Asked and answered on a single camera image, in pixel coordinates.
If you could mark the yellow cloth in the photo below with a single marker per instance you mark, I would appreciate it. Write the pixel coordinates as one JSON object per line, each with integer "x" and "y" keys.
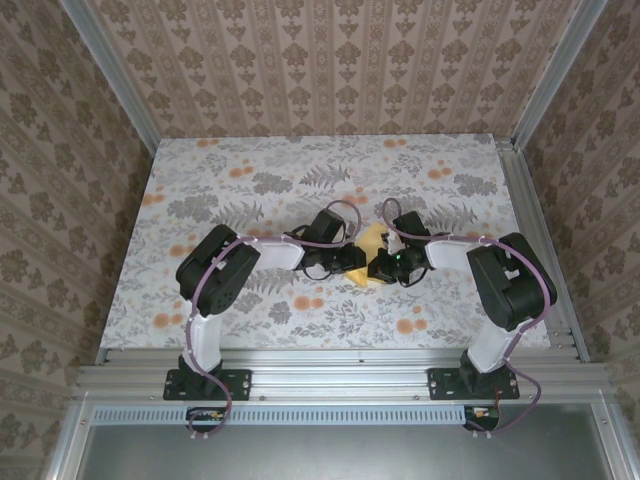
{"x": 371, "y": 239}

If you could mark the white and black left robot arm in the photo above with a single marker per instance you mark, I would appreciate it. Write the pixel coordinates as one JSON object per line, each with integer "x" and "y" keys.
{"x": 215, "y": 270}

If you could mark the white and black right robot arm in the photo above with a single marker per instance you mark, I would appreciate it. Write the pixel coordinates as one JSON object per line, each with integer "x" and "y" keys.
{"x": 515, "y": 285}

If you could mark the floral printed tablecloth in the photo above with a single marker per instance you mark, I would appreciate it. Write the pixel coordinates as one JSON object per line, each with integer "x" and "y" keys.
{"x": 225, "y": 175}

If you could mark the black connector board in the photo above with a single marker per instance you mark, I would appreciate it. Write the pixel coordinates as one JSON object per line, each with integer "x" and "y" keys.
{"x": 205, "y": 419}
{"x": 482, "y": 419}

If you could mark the grey metal panel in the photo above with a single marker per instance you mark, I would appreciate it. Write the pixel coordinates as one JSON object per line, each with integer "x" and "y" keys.
{"x": 350, "y": 455}

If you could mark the aluminium frame rail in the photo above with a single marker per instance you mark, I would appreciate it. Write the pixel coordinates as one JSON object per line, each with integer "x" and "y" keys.
{"x": 340, "y": 375}

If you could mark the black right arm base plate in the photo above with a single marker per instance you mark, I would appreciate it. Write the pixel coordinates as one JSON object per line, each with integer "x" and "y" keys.
{"x": 440, "y": 385}

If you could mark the aluminium side rail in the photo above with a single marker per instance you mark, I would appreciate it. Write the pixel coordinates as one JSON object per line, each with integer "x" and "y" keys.
{"x": 540, "y": 225}

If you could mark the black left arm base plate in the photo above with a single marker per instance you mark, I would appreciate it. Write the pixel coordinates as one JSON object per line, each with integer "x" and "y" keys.
{"x": 240, "y": 384}

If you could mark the aluminium corner post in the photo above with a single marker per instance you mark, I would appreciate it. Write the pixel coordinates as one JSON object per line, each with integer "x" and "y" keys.
{"x": 555, "y": 75}
{"x": 115, "y": 80}

